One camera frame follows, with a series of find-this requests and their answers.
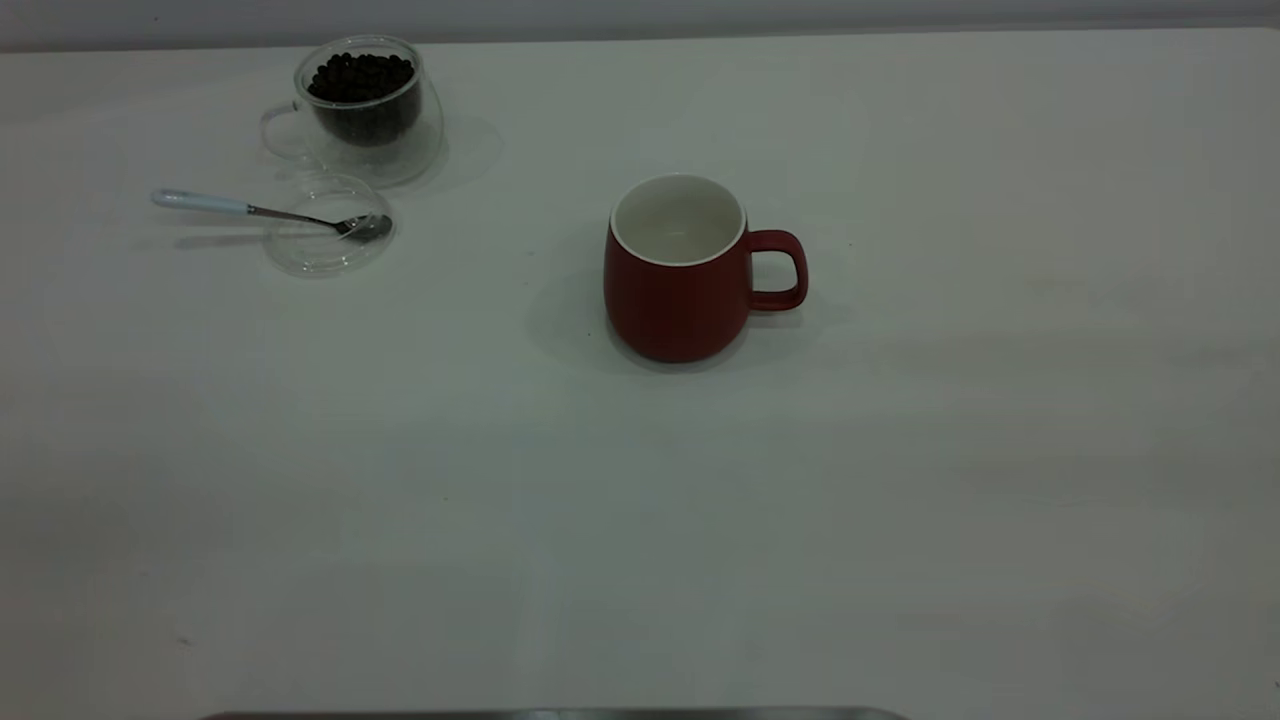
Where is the red ceramic mug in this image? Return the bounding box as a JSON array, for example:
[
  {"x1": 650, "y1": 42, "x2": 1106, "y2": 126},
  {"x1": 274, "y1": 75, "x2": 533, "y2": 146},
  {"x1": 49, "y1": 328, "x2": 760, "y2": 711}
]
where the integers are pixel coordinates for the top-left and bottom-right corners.
[{"x1": 603, "y1": 173, "x2": 809, "y2": 364}]

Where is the white handled metal spoon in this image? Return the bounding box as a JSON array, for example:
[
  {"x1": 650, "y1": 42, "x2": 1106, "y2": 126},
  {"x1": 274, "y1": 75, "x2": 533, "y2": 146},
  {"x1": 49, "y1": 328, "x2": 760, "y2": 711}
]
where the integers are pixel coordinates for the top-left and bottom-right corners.
[{"x1": 152, "y1": 188, "x2": 393, "y2": 243}]

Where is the clear glass lid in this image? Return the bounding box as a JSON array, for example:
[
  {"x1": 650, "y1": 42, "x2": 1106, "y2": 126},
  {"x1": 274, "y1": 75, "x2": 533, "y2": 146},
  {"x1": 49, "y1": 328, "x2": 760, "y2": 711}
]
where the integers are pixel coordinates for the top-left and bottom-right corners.
[{"x1": 262, "y1": 172, "x2": 396, "y2": 278}]

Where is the clear glass cup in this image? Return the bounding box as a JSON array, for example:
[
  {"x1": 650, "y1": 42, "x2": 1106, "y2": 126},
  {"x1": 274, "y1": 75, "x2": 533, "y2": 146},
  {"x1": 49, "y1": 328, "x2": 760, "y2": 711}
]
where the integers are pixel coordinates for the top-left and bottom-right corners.
[{"x1": 260, "y1": 35, "x2": 446, "y2": 189}]

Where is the dark coffee beans heap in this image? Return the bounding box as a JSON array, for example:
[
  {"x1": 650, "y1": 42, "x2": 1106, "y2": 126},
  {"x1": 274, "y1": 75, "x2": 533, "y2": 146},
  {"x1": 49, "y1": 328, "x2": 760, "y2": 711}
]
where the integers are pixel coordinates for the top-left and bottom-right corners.
[{"x1": 307, "y1": 52, "x2": 423, "y2": 148}]

